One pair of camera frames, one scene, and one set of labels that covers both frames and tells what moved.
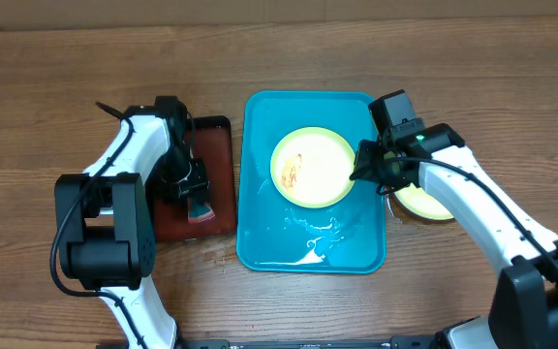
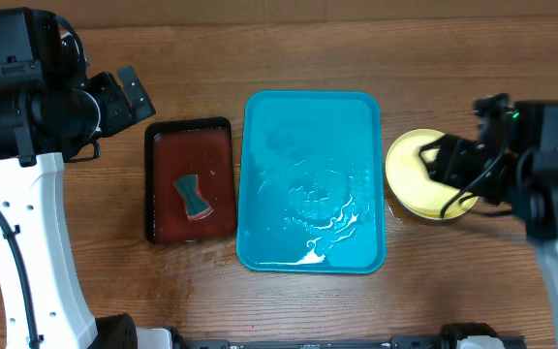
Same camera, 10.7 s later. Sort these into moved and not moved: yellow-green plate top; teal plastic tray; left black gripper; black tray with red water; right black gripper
Moved: right black gripper; left black gripper; yellow-green plate top
Not moved: black tray with red water; teal plastic tray
